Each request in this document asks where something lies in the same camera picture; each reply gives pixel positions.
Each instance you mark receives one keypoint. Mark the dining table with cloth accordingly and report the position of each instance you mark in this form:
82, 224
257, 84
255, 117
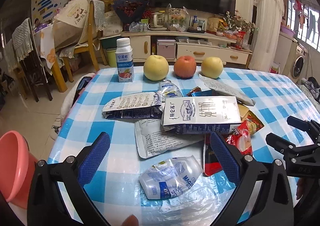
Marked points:
44, 43

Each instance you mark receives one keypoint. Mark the large yellow apple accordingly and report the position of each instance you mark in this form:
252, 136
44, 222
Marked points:
156, 68

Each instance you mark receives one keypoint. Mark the red apple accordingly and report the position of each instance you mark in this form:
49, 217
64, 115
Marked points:
185, 67

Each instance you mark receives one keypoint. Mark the silver foil packet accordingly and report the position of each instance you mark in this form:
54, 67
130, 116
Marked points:
152, 140

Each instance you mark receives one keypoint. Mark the small yellow apple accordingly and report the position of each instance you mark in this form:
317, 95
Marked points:
212, 67

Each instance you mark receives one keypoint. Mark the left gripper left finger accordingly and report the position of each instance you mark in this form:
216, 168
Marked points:
45, 202

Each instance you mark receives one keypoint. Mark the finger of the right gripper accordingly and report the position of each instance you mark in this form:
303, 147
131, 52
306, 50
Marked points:
279, 144
299, 124

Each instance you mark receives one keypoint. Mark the left hand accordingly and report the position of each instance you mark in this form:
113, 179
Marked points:
132, 220

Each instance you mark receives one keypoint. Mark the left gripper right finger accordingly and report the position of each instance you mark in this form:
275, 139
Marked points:
273, 206

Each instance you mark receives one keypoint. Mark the small red candy wrapper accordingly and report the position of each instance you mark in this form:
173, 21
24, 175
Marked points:
194, 90

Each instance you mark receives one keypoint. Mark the cream TV cabinet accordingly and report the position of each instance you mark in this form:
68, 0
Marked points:
199, 46

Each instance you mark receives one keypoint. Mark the milk carton with circles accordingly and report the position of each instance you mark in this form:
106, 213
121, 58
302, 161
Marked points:
147, 105

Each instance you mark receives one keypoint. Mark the green waste bin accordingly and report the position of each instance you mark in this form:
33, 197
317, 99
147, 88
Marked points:
111, 55

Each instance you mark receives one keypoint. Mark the pink plastic trash bin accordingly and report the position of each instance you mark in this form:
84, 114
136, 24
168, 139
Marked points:
17, 167

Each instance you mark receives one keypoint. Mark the white lace curtain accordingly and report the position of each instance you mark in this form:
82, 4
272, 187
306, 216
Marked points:
265, 38

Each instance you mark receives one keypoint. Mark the right hand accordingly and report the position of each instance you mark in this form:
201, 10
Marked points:
300, 188

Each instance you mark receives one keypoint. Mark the white yogurt drink bottle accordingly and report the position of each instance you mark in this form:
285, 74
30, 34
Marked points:
124, 60

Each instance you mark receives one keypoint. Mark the pink storage box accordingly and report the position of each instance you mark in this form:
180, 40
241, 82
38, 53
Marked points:
166, 48

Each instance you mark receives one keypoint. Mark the white blue milk carton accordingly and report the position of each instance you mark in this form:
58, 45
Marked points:
201, 114

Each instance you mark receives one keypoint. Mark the grey printed foil packet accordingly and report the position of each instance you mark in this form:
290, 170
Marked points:
227, 90

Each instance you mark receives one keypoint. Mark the crushed Magicday yogurt pouch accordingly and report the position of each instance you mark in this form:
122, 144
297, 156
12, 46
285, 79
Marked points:
170, 178

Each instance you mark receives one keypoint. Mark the dark wrapped flower bouquet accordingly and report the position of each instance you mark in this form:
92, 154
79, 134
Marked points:
129, 11

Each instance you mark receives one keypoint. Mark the wooden dining chair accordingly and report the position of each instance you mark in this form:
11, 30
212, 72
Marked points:
76, 30

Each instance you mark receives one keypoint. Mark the red Tehtarik snack bag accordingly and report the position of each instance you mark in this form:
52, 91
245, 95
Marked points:
241, 138

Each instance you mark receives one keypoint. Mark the washing machine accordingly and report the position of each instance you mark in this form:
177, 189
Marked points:
295, 62

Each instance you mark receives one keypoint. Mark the red yellow snack bag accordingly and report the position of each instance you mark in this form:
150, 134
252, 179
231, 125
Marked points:
253, 122

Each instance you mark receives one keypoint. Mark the dark wooden chair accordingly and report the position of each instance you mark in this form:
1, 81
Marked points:
27, 56

